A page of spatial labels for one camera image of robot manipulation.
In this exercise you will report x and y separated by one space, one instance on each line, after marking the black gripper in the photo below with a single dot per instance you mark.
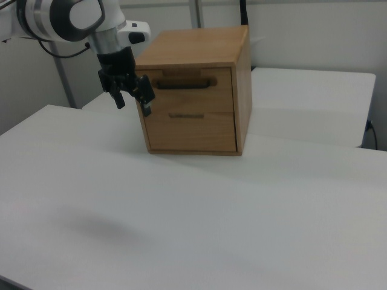
116 65

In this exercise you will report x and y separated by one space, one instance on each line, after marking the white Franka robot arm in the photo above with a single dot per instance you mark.
39 18

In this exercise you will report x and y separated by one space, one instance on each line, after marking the wooden drawer cabinet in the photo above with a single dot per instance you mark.
217 45

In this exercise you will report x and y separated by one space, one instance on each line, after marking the black pole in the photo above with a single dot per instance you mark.
244 12

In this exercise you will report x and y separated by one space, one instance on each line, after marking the grey upright partition post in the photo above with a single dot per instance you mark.
195 13

